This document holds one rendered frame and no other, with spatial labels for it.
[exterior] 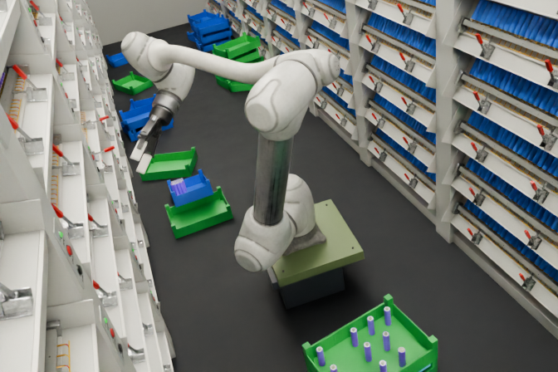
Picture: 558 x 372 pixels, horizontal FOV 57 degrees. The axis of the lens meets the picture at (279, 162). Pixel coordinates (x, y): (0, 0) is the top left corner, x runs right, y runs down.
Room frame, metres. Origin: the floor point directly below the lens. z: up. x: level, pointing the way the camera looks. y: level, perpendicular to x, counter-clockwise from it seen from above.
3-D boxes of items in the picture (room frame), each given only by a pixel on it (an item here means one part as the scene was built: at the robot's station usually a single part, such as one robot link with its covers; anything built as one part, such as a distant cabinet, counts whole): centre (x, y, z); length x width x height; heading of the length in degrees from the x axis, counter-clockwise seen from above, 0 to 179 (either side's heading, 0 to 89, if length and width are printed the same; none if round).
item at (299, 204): (1.52, -0.01, 0.41); 0.18 x 0.16 x 0.22; 143
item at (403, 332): (0.87, -0.14, 0.36); 0.30 x 0.20 x 0.08; 113
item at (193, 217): (2.10, 0.45, 0.04); 0.30 x 0.20 x 0.08; 105
